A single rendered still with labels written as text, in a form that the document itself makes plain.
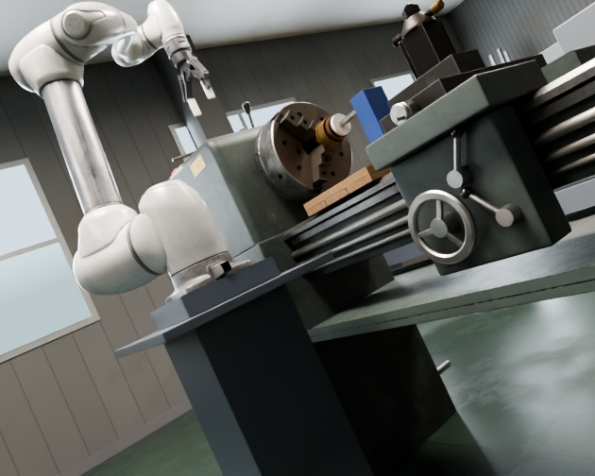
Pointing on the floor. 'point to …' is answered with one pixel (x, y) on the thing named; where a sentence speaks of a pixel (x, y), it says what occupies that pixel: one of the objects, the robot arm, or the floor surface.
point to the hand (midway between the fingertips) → (203, 104)
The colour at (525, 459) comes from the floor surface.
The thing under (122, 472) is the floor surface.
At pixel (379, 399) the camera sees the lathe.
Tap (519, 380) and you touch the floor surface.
